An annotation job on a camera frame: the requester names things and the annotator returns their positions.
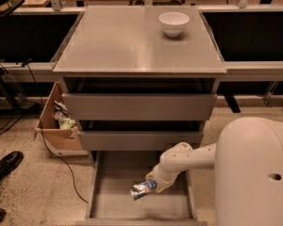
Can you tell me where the grey top drawer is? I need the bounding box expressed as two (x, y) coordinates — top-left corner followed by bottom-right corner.
(62, 93), (217, 121)

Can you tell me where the redbull can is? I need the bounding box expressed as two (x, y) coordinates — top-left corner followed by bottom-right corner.
(130, 180), (157, 201)

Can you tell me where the grey open bottom drawer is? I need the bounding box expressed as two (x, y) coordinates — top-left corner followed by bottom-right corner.
(75, 151), (208, 226)

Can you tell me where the grey drawer cabinet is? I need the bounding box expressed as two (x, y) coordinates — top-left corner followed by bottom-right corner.
(52, 5), (227, 162)

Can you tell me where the brown cardboard box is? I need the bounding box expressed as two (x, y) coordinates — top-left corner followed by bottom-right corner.
(36, 83), (83, 154)

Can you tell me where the black floor cable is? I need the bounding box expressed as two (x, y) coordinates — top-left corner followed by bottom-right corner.
(37, 120), (90, 204)

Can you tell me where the black leather shoe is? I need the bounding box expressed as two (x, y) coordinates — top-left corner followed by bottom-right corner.
(0, 151), (24, 182)

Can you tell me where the grey middle drawer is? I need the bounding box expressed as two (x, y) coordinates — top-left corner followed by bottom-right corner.
(78, 131), (203, 151)

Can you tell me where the crumpled green white trash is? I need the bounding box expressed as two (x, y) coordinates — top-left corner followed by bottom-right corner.
(54, 101), (75, 129)

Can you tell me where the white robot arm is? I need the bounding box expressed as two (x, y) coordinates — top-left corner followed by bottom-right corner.
(146, 117), (283, 226)

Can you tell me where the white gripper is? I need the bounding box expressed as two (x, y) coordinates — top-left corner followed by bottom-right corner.
(145, 164), (179, 193)

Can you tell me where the white ceramic bowl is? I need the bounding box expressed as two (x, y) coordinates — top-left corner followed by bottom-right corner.
(158, 12), (190, 37)

